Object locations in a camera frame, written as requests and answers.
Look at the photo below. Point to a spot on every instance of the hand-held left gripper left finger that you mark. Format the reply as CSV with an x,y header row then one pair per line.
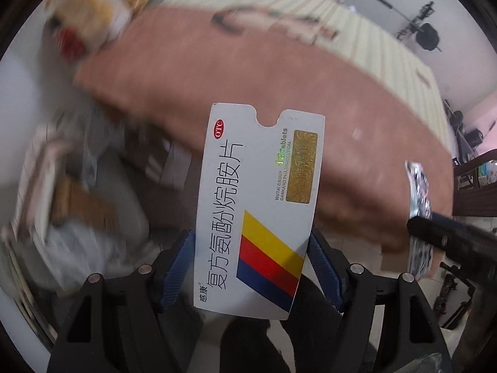
x,y
178,264

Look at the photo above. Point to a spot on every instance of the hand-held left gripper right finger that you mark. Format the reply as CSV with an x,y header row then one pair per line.
x,y
326,268

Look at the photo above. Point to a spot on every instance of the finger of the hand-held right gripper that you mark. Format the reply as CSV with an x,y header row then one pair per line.
x,y
431,231

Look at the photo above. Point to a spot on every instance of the silver patterned foil packet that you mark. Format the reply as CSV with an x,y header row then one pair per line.
x,y
419,198

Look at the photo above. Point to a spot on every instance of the white medicine box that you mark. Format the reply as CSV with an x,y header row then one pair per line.
x,y
240,202

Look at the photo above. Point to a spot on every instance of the black folded tripod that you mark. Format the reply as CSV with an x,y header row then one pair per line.
x,y
452,299

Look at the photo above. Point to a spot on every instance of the brown wooden cabinet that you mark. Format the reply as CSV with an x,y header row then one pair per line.
x,y
479,186

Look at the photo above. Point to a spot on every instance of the white plastic bag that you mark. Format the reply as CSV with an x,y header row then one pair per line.
x,y
105,252

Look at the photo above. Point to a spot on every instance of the brown cardboard box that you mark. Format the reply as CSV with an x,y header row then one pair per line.
x,y
83,206

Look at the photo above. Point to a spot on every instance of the black light stand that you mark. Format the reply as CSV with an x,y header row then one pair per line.
x,y
425,35

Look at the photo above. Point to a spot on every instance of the red object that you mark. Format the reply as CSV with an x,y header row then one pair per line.
x,y
72,44

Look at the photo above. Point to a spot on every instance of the orange yellow snack bag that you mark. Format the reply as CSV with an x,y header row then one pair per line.
x,y
93,4

